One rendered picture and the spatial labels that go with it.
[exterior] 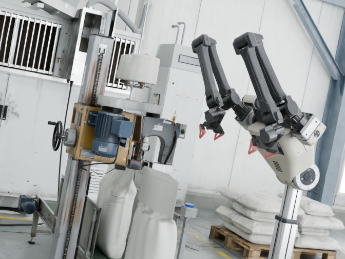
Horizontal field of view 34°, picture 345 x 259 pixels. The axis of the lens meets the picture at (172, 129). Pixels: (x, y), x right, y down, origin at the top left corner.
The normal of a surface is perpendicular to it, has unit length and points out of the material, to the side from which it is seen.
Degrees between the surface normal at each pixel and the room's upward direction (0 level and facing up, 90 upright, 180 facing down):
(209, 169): 90
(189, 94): 90
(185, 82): 90
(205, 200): 90
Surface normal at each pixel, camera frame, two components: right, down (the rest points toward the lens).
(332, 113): -0.90, -0.15
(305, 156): 0.54, 0.57
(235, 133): 0.39, 0.12
